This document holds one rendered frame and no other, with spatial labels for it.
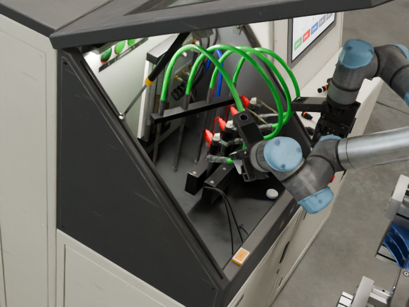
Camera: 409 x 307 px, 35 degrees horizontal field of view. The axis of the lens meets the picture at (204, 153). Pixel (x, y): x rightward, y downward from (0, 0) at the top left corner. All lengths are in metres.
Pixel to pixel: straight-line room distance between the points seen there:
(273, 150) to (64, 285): 1.09
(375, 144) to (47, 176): 0.96
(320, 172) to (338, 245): 1.86
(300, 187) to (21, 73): 0.80
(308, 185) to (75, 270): 0.96
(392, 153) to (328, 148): 0.16
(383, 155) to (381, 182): 2.30
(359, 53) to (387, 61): 0.09
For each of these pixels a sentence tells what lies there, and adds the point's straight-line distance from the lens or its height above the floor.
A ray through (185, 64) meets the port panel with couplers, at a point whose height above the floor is 1.12.
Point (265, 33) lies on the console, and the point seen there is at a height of 1.30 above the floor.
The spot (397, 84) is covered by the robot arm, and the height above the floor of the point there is 1.53.
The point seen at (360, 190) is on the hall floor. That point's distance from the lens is 3.67.
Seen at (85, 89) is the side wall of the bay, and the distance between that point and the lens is 1.63.
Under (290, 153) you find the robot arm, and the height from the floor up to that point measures 1.46.
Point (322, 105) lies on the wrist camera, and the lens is 1.68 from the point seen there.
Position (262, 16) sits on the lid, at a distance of 1.23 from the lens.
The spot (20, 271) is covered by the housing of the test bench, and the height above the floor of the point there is 0.45.
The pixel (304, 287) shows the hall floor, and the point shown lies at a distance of 3.09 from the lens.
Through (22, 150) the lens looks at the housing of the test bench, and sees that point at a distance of 1.95.
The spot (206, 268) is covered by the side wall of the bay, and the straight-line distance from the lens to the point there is 1.74.
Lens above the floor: 2.33
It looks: 41 degrees down
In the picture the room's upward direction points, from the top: 12 degrees clockwise
